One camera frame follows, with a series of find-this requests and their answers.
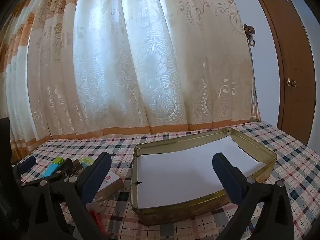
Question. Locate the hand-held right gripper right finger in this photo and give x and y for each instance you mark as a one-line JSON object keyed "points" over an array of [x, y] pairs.
{"points": [[226, 177]]}

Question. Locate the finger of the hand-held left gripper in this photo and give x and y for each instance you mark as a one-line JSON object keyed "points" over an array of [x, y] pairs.
{"points": [[27, 163], [62, 171]]}

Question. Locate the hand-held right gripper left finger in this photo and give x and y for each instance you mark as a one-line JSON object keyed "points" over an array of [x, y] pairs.
{"points": [[93, 177]]}

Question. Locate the blue toy block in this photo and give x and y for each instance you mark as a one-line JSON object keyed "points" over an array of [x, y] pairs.
{"points": [[51, 170]]}

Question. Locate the green toy block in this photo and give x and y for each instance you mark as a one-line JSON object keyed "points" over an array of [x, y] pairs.
{"points": [[58, 160]]}

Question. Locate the red transparent block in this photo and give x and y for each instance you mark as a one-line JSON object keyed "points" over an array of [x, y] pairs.
{"points": [[96, 220]]}

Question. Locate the gold tin box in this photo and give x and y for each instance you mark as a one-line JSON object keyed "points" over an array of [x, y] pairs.
{"points": [[175, 211]]}

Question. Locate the green packet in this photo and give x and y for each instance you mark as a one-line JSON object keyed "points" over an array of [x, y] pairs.
{"points": [[86, 161]]}

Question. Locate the brown box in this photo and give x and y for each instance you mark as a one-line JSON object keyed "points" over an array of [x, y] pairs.
{"points": [[112, 191]]}

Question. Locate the white paper sheet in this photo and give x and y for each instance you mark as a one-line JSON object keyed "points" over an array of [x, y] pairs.
{"points": [[187, 172]]}

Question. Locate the plaid tablecloth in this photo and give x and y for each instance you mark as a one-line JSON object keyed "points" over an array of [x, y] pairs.
{"points": [[287, 142]]}

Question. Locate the brass door knob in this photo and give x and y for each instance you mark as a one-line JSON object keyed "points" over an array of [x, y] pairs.
{"points": [[291, 82]]}

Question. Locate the cream patterned curtain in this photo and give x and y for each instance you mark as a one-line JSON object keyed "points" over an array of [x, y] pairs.
{"points": [[137, 55]]}

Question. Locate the brown wooden door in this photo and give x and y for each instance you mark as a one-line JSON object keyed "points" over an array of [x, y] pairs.
{"points": [[292, 55]]}

